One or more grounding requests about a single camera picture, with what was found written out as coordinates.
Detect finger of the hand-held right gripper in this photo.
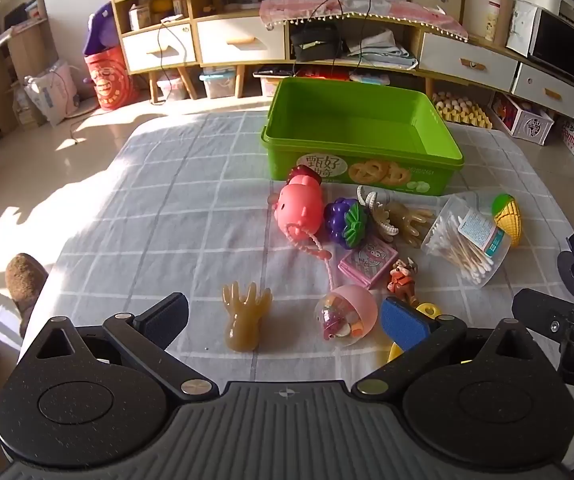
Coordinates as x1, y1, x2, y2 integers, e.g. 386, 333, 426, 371
512, 288, 574, 387

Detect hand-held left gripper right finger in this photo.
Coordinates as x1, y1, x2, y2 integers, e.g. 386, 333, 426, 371
351, 296, 542, 403

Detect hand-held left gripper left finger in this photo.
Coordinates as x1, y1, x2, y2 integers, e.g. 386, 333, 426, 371
27, 291, 220, 403

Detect yellow plastic toy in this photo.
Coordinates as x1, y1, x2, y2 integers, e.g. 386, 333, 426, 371
387, 302, 442, 365

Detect brown figurine toy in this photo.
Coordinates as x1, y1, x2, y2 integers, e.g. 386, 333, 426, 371
387, 257, 419, 306

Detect pink capsule ball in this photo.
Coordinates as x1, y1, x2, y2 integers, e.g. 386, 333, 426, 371
314, 284, 379, 348

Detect tan hand-shaped toy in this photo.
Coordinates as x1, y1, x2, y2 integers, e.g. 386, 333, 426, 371
222, 281, 273, 352

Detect clear cotton swab container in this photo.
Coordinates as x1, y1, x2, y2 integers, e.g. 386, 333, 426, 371
421, 192, 512, 288

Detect pink pig toy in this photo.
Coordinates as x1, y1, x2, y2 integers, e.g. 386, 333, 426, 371
268, 165, 340, 293

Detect green plastic box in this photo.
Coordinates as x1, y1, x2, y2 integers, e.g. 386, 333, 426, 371
260, 77, 465, 197

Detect small pink box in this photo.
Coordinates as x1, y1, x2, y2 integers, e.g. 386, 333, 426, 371
338, 238, 399, 290

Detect yellow corn toy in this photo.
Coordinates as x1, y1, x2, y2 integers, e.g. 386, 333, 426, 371
490, 193, 522, 248

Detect tan octopus-shaped toy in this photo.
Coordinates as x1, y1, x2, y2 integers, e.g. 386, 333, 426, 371
377, 202, 435, 248

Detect purple grape toy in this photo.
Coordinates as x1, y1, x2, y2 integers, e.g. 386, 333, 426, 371
323, 197, 370, 251

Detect brown fuzzy slipper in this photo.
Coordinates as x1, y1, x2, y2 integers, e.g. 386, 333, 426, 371
6, 253, 49, 336

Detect white printed cardboard box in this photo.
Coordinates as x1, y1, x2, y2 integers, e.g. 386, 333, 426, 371
492, 92, 555, 147

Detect egg tray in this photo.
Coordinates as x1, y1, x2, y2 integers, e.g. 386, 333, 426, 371
432, 91, 492, 130

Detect white cabinet drawer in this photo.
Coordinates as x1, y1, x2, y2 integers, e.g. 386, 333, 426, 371
511, 62, 574, 118
194, 14, 288, 66
418, 32, 520, 93
121, 22, 198, 73

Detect clear storage bin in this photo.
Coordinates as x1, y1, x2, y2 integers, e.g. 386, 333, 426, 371
157, 77, 190, 102
199, 67, 238, 100
259, 72, 288, 98

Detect red printed bag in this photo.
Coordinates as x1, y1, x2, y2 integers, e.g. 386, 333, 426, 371
84, 45, 140, 112

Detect white plastic bag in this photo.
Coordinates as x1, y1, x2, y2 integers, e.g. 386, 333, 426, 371
23, 60, 80, 126

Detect black microwave oven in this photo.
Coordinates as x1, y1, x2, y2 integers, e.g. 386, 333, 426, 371
527, 7, 574, 86

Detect wooden cabinet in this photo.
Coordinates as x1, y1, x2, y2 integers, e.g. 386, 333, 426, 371
104, 0, 574, 118

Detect folded pale cloths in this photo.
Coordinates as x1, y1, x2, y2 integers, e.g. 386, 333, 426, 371
344, 27, 418, 68

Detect purple plastic toy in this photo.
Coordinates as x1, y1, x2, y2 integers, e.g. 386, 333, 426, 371
83, 2, 117, 56

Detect wooden bookshelf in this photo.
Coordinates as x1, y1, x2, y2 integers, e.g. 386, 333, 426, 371
0, 0, 50, 146

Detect black bag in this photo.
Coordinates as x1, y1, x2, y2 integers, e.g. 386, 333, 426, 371
289, 22, 343, 61

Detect small cardboard box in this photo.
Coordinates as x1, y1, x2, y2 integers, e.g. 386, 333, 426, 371
128, 2, 153, 31

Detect white and red canister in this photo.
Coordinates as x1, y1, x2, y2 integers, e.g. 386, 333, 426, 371
484, 0, 515, 43

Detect pink fringed cloth cover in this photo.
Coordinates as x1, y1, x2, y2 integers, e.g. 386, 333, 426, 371
259, 0, 470, 41

